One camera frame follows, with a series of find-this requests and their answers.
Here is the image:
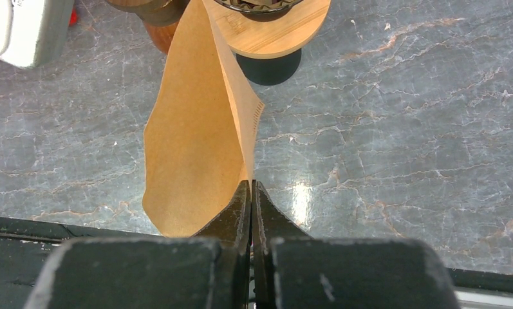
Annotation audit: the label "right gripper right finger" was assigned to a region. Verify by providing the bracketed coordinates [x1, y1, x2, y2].
[251, 181, 459, 308]

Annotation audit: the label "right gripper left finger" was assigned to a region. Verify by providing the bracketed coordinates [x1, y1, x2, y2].
[25, 180, 251, 308]

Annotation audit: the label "light wooden ring holder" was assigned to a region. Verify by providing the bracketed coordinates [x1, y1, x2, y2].
[204, 1, 331, 59]

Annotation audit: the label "amber glass carafe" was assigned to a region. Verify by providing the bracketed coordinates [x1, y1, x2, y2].
[143, 19, 179, 54]

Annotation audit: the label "dark wooden ring holder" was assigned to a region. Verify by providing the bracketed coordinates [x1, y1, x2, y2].
[106, 0, 190, 26]

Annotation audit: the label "dark glass fluted dripper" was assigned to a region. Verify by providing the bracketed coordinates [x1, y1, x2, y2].
[215, 0, 302, 21]

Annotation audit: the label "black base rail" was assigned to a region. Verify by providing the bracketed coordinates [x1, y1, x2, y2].
[0, 217, 513, 308]

